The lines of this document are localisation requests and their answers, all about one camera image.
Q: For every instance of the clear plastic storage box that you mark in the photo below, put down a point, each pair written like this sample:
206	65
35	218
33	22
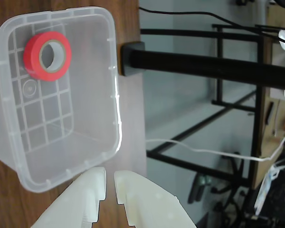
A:
90	95

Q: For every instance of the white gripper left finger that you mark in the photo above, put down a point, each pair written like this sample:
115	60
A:
73	206

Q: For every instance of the black metal frame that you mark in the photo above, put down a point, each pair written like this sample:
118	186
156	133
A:
180	32

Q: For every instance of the black office chair base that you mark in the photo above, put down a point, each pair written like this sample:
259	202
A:
200	185

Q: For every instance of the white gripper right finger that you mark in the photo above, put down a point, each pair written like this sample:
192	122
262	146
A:
152	206

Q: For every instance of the red tape roll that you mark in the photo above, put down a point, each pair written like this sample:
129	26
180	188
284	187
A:
31	59

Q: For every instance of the black table leg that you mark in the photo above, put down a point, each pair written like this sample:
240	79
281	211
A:
204	64

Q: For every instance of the wooden panel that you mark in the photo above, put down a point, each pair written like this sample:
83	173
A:
275	16

